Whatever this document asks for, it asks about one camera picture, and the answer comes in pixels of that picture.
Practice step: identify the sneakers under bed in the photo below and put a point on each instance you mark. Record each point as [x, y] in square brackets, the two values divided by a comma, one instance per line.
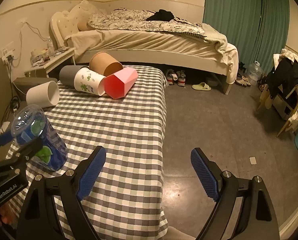
[177, 77]

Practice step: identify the grey white checkered tablecloth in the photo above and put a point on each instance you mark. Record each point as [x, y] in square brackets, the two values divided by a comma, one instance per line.
[126, 200]

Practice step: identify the wooden chair with clothes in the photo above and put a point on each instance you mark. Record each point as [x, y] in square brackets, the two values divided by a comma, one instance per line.
[282, 84]

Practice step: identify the black garment on bed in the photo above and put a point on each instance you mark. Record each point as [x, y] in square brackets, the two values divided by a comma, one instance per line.
[161, 15]

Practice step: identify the person's hand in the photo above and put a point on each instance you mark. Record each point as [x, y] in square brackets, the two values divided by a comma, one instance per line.
[7, 215]

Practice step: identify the white cylindrical cup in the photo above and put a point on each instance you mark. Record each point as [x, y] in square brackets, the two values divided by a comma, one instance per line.
[44, 95]

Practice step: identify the white bedside table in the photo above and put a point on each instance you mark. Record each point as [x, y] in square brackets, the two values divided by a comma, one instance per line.
[43, 71]

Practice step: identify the clear bottle on nightstand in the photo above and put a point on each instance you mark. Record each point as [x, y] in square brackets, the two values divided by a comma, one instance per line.
[50, 46]

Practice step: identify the white bed frame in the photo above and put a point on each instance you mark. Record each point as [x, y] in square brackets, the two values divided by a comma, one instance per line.
[213, 53]

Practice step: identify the patterned grey duvet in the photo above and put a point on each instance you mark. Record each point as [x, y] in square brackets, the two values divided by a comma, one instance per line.
[135, 20]

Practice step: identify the brown paper cup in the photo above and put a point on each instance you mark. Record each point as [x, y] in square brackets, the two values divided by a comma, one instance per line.
[104, 64]

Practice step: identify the green slipper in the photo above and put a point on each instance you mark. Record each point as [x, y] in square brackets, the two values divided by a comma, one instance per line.
[201, 87]

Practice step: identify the white wall power strip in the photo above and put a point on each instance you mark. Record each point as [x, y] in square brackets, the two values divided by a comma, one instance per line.
[6, 54]

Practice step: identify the large clear water jug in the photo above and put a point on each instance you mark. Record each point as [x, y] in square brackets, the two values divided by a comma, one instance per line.
[254, 72]

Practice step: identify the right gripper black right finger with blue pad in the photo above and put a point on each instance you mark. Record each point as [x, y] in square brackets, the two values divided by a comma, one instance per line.
[256, 219]

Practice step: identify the red pink faceted cup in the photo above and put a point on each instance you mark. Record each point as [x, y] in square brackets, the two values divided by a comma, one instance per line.
[118, 84]

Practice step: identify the beige pillow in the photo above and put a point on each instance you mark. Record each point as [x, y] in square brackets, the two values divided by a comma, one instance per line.
[84, 26]

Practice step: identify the white cup green print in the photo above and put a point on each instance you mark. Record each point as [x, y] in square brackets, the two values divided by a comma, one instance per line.
[90, 82]

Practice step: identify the green curtain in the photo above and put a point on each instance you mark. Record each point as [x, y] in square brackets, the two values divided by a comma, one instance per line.
[258, 28]

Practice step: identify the grey cylindrical cup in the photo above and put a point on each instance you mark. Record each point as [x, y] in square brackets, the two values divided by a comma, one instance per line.
[67, 74]

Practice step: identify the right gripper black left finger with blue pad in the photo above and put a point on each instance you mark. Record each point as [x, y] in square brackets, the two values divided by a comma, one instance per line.
[39, 218]

